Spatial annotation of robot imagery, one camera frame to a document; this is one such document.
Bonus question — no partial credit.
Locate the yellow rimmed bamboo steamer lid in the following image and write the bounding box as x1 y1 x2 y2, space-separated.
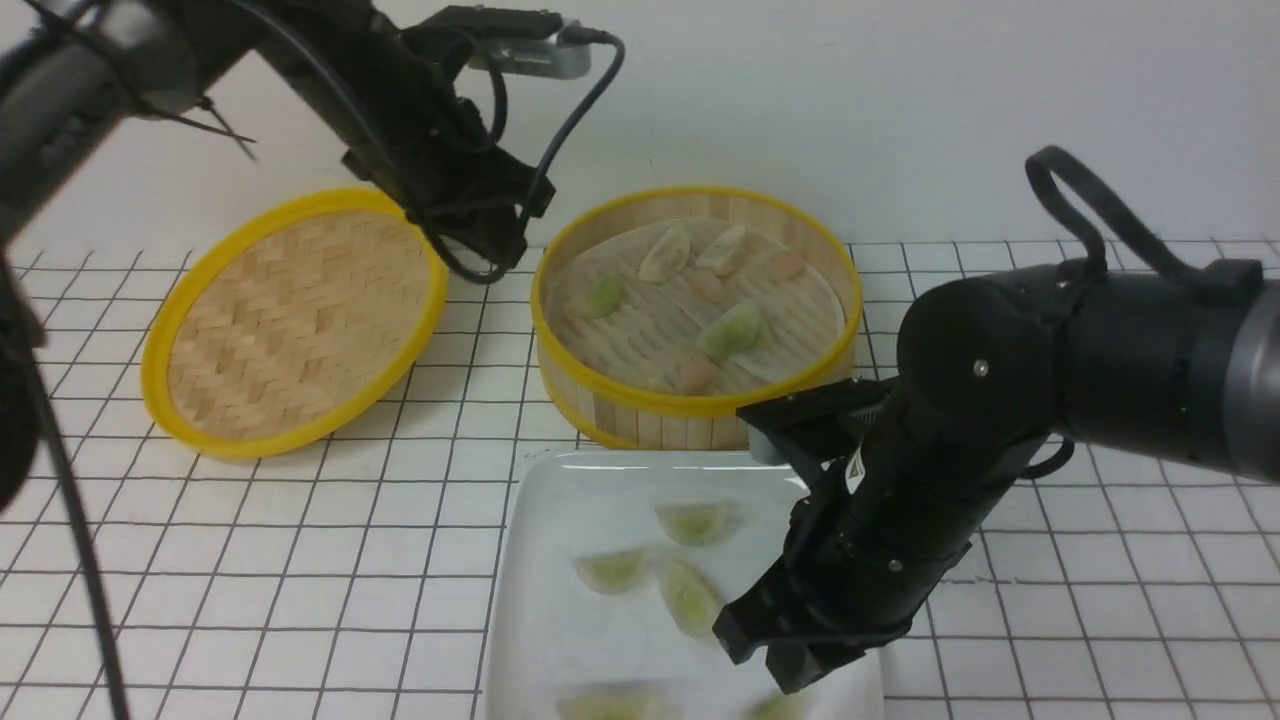
140 188 449 460

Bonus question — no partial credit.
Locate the white dumpling back left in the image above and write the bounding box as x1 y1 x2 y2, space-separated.
637 225 692 284

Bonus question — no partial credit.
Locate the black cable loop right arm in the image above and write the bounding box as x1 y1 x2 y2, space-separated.
1025 146 1201 286

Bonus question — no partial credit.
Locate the pink dumpling centre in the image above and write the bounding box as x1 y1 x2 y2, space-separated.
687 269 728 307

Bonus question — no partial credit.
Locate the green dumpling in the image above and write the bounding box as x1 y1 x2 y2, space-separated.
566 274 625 320
742 693 808 720

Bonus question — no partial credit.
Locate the green dumpling plate bottom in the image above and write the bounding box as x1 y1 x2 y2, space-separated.
556 689 666 719

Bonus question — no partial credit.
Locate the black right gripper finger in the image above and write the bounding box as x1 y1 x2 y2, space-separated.
712 560 796 665
765 625 911 694

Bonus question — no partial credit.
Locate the pink dumpling front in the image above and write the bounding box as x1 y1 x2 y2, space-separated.
675 359 721 396

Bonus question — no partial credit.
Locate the white dumpling back right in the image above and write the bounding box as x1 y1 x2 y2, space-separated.
695 225 748 278

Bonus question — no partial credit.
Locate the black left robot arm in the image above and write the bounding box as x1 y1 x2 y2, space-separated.
3 1 600 286

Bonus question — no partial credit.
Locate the green dumpling steamer centre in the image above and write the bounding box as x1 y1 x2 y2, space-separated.
698 300 765 360

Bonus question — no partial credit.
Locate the green dumpling plate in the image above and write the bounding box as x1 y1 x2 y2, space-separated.
657 559 724 642
654 503 733 547
556 689 666 719
573 548 650 596

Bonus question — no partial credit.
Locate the white dumpling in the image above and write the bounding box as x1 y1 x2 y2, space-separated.
637 225 692 284
695 225 748 278

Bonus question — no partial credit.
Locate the green dumpling plate top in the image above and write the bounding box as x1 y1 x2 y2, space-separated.
654 503 733 547

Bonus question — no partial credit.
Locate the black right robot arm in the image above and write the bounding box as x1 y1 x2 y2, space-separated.
713 260 1277 694

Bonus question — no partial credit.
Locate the white steamer liner paper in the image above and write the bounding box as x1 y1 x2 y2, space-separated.
547 217 849 396

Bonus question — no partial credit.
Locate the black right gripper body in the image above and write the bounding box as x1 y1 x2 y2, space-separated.
739 379 1046 641

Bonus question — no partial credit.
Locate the white square plate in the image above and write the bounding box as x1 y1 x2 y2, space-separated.
484 450 886 720

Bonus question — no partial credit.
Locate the green dumpling plate left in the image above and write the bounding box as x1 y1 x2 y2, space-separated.
573 548 650 596

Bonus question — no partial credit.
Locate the pink dumpling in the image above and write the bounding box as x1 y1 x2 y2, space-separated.
687 269 728 307
765 252 808 284
675 359 721 396

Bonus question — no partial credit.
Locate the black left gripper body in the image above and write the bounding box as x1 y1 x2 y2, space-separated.
342 20 557 270

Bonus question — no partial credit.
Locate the yellow rimmed bamboo steamer basket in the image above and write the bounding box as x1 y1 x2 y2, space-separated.
531 186 863 450

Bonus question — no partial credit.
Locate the pink dumpling back right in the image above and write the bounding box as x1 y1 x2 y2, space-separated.
765 252 808 284

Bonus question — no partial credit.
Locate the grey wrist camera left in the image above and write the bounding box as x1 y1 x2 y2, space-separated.
466 37 593 81

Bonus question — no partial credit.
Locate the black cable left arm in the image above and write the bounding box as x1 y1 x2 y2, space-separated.
420 28 627 286

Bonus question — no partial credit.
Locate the green dumpling plate centre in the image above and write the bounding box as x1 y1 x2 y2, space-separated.
657 559 724 642

